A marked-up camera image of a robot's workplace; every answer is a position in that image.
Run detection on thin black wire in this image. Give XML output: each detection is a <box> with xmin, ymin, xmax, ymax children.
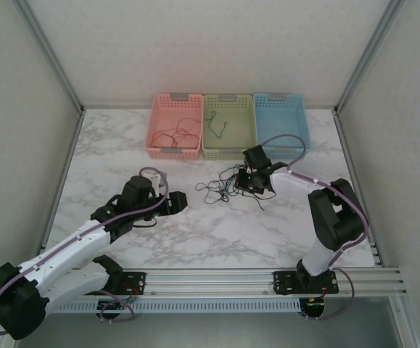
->
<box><xmin>194</xmin><ymin>162</ymin><xmax>268</xmax><ymax>213</ymax></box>
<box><xmin>194</xmin><ymin>181</ymin><xmax>232</xmax><ymax>202</ymax></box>

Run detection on thin teal wire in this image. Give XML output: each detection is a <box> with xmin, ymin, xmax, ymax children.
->
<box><xmin>204</xmin><ymin>165</ymin><xmax>249</xmax><ymax>204</ymax></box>

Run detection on thin green wire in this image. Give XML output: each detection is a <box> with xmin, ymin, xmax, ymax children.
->
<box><xmin>205</xmin><ymin>110</ymin><xmax>230</xmax><ymax>140</ymax></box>

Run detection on thin red wire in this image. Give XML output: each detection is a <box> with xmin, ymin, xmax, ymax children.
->
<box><xmin>149</xmin><ymin>125</ymin><xmax>200</xmax><ymax>149</ymax></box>

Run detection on thin orange wire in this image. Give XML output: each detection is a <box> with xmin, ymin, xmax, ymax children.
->
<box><xmin>158</xmin><ymin>116</ymin><xmax>202</xmax><ymax>144</ymax></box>

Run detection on green plastic basket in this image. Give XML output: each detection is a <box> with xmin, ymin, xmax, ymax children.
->
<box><xmin>201</xmin><ymin>93</ymin><xmax>258</xmax><ymax>162</ymax></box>

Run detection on blue plastic basket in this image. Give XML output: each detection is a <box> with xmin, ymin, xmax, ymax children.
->
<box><xmin>252</xmin><ymin>91</ymin><xmax>312</xmax><ymax>160</ymax></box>

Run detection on pink plastic basket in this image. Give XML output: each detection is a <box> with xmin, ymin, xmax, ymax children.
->
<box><xmin>145</xmin><ymin>92</ymin><xmax>204</xmax><ymax>162</ymax></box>

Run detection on black control board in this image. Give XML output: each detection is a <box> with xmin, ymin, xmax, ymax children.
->
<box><xmin>298</xmin><ymin>296</ymin><xmax>327</xmax><ymax>320</ymax></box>
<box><xmin>96</xmin><ymin>297</ymin><xmax>138</xmax><ymax>313</ymax></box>

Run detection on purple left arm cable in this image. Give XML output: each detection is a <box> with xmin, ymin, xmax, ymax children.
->
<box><xmin>0</xmin><ymin>165</ymin><xmax>170</xmax><ymax>336</ymax></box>

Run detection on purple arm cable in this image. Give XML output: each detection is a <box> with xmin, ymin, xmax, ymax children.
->
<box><xmin>260</xmin><ymin>133</ymin><xmax>371</xmax><ymax>322</ymax></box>
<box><xmin>0</xmin><ymin>165</ymin><xmax>170</xmax><ymax>336</ymax></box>

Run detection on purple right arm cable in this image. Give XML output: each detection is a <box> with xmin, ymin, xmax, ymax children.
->
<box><xmin>260</xmin><ymin>133</ymin><xmax>371</xmax><ymax>322</ymax></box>

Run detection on aluminium side rail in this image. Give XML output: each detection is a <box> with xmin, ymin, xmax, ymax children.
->
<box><xmin>333</xmin><ymin>112</ymin><xmax>384</xmax><ymax>268</ymax></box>
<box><xmin>38</xmin><ymin>108</ymin><xmax>87</xmax><ymax>254</ymax></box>

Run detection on aluminium mounting rail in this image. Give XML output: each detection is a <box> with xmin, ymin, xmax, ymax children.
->
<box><xmin>9</xmin><ymin>267</ymin><xmax>408</xmax><ymax>300</ymax></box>

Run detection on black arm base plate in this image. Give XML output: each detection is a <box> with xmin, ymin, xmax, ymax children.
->
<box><xmin>273</xmin><ymin>270</ymin><xmax>341</xmax><ymax>297</ymax></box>
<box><xmin>78</xmin><ymin>271</ymin><xmax>147</xmax><ymax>297</ymax></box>

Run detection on white slotted cable duct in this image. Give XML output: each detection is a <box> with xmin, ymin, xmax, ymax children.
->
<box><xmin>48</xmin><ymin>297</ymin><xmax>303</xmax><ymax>313</ymax></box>

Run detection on aluminium frame post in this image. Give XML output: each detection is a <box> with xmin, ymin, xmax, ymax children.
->
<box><xmin>333</xmin><ymin>0</ymin><xmax>408</xmax><ymax>116</ymax></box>
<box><xmin>13</xmin><ymin>0</ymin><xmax>86</xmax><ymax>115</ymax></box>

